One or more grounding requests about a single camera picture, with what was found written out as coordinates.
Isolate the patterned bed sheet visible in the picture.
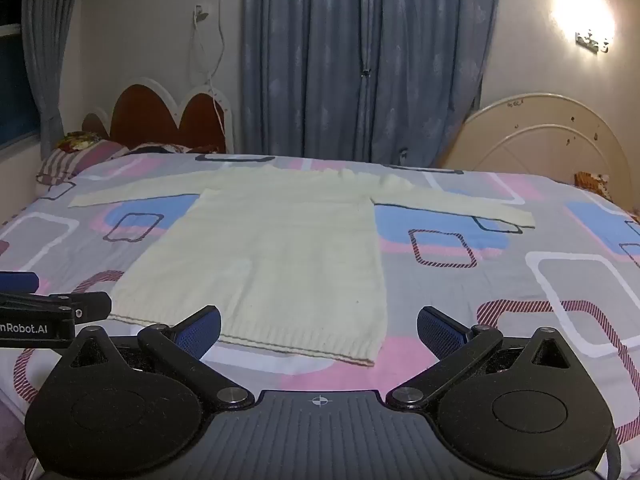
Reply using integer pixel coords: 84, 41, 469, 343
0, 152, 640, 480

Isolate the orange patterned cloth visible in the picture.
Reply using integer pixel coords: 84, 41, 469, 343
572, 171, 614, 202

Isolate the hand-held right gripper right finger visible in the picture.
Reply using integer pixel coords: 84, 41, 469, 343
387, 305, 578, 411

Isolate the cream knit sweater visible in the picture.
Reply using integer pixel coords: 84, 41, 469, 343
67, 164, 537, 367

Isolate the wide blue curtain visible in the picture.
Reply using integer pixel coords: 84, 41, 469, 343
240, 0, 503, 171

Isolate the dark window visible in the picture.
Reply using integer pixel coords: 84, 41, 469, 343
0, 0, 41, 151

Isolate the dark patterned pillow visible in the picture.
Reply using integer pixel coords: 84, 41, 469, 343
127, 142, 226, 156

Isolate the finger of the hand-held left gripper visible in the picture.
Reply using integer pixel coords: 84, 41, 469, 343
0, 291, 112, 322
0, 272, 41, 294

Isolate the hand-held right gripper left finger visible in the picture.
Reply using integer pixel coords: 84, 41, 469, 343
62, 305, 256, 411

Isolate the red wooden scalloped headboard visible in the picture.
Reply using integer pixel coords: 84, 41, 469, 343
81, 77, 236, 156

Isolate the floral pillow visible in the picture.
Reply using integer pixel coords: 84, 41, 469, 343
55, 131, 108, 151

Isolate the white charger cable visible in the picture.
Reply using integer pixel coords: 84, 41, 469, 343
187, 7, 227, 152

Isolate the narrow blue curtain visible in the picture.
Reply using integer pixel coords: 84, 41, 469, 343
21, 0, 83, 158

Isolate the striped pillow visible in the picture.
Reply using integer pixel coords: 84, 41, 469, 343
36, 140, 131, 186

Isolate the glowing ceiling lamp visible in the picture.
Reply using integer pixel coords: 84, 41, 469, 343
550, 0, 616, 56

